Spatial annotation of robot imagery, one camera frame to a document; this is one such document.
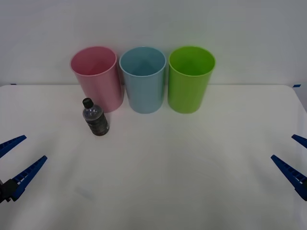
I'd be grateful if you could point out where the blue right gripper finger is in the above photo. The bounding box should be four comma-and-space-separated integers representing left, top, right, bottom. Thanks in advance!
271, 154, 307, 202
291, 134, 307, 148

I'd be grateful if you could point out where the pink plastic bin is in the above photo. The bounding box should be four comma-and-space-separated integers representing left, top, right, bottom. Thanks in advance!
70, 46, 125, 113

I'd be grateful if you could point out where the dark drink plastic bottle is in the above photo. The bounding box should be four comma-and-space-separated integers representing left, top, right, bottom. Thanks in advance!
82, 97, 110, 137

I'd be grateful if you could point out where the green plastic bin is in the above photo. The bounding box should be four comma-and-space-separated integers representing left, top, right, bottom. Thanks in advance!
167, 46, 216, 114

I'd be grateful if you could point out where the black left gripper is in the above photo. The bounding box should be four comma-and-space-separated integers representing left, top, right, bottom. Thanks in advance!
0, 135, 48, 205

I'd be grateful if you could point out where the pale blue plastic bin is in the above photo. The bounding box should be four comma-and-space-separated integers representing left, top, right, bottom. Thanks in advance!
118, 46, 167, 114

